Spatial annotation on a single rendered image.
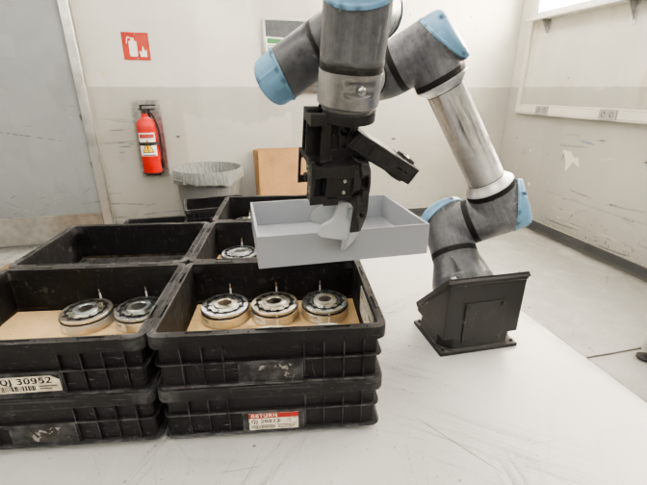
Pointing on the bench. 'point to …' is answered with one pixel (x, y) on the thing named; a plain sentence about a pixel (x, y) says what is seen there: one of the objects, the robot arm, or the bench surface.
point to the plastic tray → (289, 239)
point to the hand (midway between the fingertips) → (347, 240)
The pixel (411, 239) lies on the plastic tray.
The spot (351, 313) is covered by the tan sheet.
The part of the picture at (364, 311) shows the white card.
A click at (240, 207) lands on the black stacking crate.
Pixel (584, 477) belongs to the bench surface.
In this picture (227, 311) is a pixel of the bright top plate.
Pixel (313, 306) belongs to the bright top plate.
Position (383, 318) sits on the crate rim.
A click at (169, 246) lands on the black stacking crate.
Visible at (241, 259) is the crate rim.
